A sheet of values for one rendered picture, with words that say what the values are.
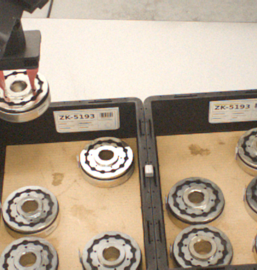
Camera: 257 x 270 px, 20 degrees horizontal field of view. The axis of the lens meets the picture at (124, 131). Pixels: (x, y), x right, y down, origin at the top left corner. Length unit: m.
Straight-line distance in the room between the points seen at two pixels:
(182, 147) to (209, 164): 0.07
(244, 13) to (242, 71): 1.30
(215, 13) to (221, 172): 1.73
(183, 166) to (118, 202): 0.15
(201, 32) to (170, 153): 0.54
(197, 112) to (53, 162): 0.30
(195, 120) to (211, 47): 0.44
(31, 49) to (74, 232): 0.35
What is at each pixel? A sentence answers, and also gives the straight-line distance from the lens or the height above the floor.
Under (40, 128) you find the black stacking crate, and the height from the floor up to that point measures 0.87.
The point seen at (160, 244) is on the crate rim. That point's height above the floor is 0.93.
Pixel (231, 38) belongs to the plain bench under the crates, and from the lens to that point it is 1.90.
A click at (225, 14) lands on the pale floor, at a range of 3.10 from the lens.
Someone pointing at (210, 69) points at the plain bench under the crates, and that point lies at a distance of 1.81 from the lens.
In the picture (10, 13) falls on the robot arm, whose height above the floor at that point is 1.26.
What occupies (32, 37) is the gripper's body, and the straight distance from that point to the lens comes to 1.23.
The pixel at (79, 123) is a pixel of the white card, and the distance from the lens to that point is 1.45.
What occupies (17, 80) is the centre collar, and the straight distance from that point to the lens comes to 1.30.
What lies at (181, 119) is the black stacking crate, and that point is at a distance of 1.46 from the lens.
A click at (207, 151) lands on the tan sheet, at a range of 1.46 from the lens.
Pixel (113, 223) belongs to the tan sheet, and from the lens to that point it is 1.35.
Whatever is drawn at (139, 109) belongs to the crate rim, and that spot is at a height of 0.93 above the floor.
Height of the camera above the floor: 1.93
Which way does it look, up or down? 48 degrees down
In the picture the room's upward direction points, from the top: 4 degrees counter-clockwise
